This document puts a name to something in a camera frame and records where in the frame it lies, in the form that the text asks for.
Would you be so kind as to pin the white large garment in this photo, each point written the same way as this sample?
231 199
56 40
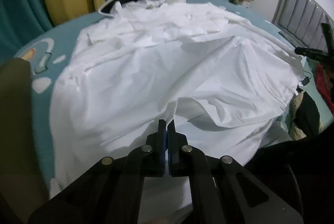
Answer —
209 70

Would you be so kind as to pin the teal curtain left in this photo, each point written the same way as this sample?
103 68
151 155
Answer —
21 22

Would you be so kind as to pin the blue dinosaur blanket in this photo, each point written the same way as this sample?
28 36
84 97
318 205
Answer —
60 43

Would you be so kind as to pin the grey padded headboard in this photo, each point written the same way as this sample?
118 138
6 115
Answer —
300 23

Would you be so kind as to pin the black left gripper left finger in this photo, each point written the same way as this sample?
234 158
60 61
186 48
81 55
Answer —
145 161

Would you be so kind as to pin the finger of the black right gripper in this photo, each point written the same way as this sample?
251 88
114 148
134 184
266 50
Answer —
309 52

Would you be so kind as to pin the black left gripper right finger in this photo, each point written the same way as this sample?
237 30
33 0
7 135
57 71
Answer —
186 160

